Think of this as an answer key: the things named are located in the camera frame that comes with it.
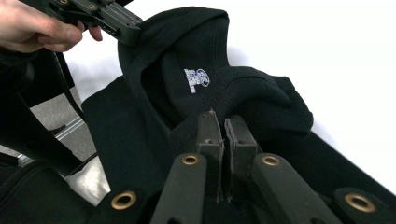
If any left hand-held gripper black cable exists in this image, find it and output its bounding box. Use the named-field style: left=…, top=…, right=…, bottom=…
left=52, top=51, right=87, bottom=122

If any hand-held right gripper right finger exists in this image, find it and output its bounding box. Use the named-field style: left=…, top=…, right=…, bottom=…
left=223, top=115, right=262, bottom=202

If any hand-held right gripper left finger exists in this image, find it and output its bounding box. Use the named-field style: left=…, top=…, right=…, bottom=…
left=195, top=109, right=225, bottom=202

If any metal floor rail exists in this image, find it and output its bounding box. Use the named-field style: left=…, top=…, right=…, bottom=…
left=54, top=117, right=86, bottom=142

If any black tank top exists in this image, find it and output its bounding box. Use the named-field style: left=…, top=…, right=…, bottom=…
left=81, top=6, right=396, bottom=224

